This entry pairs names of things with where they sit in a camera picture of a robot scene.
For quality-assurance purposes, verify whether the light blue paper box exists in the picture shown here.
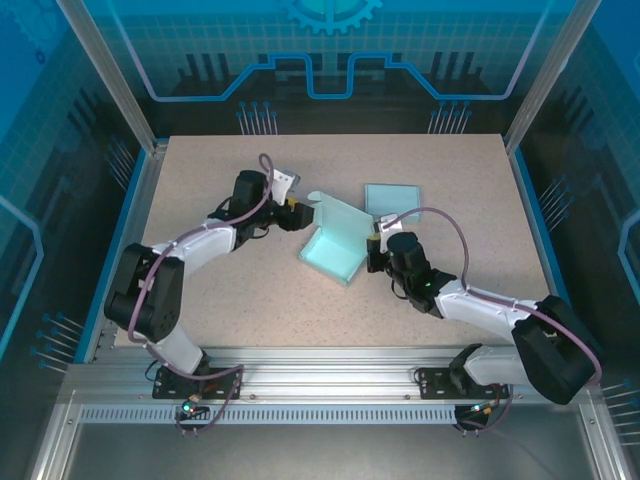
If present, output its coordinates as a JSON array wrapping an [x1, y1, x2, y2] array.
[[298, 189, 375, 289], [363, 183, 422, 226]]

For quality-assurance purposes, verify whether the blue table edge strip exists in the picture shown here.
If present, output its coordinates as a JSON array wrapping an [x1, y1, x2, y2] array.
[[508, 147, 590, 365], [73, 147, 151, 365]]

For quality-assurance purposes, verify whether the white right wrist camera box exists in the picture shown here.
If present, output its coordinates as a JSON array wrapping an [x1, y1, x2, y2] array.
[[373, 213, 404, 234]]

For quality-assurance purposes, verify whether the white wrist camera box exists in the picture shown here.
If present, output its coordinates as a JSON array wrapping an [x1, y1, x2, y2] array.
[[272, 168, 301, 202], [373, 213, 404, 234]]

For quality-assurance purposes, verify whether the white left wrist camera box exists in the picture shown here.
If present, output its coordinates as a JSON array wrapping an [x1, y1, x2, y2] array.
[[272, 168, 301, 202]]

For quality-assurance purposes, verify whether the aluminium table side rail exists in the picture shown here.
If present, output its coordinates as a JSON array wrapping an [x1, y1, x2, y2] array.
[[84, 142, 169, 364]]

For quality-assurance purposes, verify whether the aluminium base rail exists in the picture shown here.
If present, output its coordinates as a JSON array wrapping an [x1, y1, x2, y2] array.
[[64, 346, 599, 407]]

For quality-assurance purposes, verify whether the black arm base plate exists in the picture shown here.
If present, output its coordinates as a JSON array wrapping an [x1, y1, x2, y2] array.
[[417, 367, 511, 400], [152, 367, 245, 400]]

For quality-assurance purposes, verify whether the slotted grey cable duct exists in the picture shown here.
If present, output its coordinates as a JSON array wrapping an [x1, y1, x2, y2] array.
[[78, 405, 459, 425]]

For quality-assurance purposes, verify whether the aluminium frame post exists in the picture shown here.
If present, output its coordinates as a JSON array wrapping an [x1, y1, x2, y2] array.
[[55, 0, 170, 155], [503, 0, 609, 155]]

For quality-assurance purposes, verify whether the cable connector with LED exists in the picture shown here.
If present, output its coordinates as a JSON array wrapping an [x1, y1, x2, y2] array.
[[178, 394, 210, 420], [467, 399, 501, 419]]

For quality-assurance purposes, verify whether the aluminium lower frame rail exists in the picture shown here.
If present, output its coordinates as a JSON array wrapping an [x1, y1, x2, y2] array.
[[27, 389, 84, 480], [578, 394, 640, 480]]

